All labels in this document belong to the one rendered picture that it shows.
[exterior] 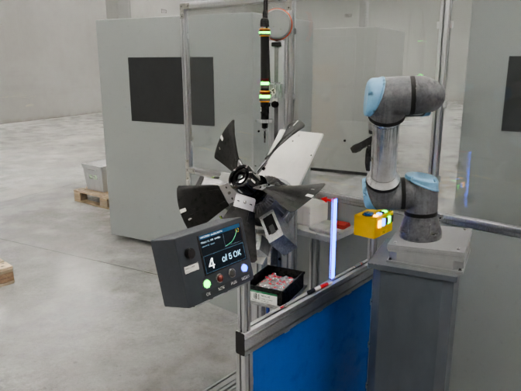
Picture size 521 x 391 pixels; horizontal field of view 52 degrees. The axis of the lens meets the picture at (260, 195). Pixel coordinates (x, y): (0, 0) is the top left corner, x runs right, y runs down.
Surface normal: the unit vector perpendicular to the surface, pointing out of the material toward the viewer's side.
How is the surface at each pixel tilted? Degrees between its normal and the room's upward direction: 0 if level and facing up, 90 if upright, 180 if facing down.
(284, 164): 50
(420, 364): 90
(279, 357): 90
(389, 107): 116
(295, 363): 90
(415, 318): 90
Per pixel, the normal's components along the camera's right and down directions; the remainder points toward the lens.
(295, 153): -0.50, -0.48
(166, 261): -0.65, 0.19
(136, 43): -0.47, 0.21
